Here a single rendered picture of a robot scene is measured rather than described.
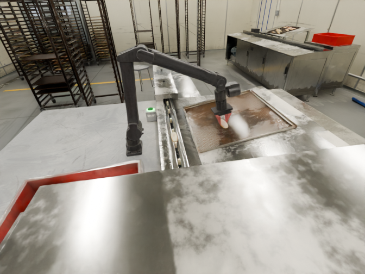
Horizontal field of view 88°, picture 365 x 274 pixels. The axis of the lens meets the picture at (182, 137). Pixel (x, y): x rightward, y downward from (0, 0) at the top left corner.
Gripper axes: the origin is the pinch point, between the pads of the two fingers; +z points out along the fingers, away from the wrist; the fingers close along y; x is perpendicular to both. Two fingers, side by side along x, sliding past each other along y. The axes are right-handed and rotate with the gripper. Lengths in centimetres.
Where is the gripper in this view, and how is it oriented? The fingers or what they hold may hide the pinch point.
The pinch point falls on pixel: (222, 122)
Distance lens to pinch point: 109.9
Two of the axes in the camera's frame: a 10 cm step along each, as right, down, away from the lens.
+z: 2.1, 7.9, 5.7
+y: -9.6, 2.8, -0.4
